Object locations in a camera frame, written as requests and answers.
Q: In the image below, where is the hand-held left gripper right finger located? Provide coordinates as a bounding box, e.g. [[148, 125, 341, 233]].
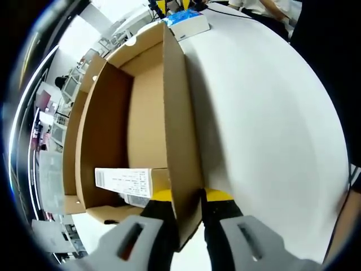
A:
[[200, 188, 320, 271]]

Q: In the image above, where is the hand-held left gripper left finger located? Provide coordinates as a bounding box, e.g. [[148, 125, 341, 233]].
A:
[[70, 189, 181, 271]]

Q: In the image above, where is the blue soft tissue pack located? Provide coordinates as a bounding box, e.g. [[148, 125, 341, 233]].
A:
[[164, 9, 212, 42]]

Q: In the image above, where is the white printed carton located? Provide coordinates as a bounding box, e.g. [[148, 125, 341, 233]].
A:
[[94, 167, 171, 199]]

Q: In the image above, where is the brown cardboard shoe box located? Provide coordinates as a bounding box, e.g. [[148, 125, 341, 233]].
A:
[[62, 21, 204, 253]]

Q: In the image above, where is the white desk partition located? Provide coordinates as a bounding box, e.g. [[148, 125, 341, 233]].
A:
[[38, 151, 65, 211]]

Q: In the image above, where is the person's dark clothed body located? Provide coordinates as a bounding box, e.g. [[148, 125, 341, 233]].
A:
[[290, 0, 361, 167]]

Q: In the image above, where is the black mouse cable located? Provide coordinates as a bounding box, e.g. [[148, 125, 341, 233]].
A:
[[207, 6, 254, 20]]

